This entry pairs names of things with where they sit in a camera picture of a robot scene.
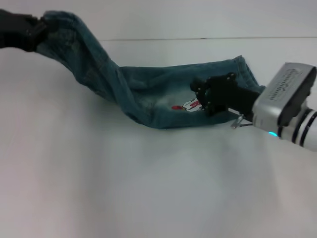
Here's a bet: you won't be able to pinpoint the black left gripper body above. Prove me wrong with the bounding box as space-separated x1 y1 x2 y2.
0 9 30 52

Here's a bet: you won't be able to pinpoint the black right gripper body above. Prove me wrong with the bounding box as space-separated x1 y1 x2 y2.
207 72 261 117

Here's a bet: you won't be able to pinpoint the blue denim shorts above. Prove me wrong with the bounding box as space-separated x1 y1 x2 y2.
37 9 267 130

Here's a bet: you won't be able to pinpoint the grey camera cable plug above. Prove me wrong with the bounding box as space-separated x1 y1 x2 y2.
230 114 254 129

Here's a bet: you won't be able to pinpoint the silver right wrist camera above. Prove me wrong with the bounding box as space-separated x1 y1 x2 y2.
252 62 317 127

